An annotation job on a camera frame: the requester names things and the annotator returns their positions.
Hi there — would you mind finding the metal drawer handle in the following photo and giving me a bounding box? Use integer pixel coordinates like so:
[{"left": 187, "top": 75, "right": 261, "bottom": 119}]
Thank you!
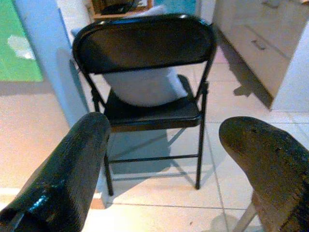
[{"left": 250, "top": 39, "right": 267, "bottom": 51}]

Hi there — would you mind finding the green wall sheet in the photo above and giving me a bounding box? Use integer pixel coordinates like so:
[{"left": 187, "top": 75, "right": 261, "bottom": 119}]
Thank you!
[{"left": 0, "top": 0, "right": 43, "bottom": 83}]

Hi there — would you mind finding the white drawer cabinet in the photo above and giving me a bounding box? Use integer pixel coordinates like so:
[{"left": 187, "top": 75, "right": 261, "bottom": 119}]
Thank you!
[{"left": 213, "top": 0, "right": 309, "bottom": 112}]

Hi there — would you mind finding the wooden shelf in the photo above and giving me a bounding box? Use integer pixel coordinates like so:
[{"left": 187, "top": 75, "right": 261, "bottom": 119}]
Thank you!
[{"left": 91, "top": 0, "right": 153, "bottom": 19}]

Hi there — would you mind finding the white pillow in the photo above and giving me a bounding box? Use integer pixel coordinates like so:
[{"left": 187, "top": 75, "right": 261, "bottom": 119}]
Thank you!
[{"left": 102, "top": 67, "right": 189, "bottom": 107}]

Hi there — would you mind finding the black folding chair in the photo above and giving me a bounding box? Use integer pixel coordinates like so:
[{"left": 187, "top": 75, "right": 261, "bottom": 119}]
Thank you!
[{"left": 71, "top": 14, "right": 217, "bottom": 197}]

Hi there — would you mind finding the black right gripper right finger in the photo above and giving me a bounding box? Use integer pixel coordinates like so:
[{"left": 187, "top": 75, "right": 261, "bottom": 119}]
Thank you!
[{"left": 218, "top": 116, "right": 309, "bottom": 232}]

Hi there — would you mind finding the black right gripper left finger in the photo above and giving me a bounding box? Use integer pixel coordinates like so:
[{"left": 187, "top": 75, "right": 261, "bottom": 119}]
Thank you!
[{"left": 0, "top": 112, "right": 111, "bottom": 232}]

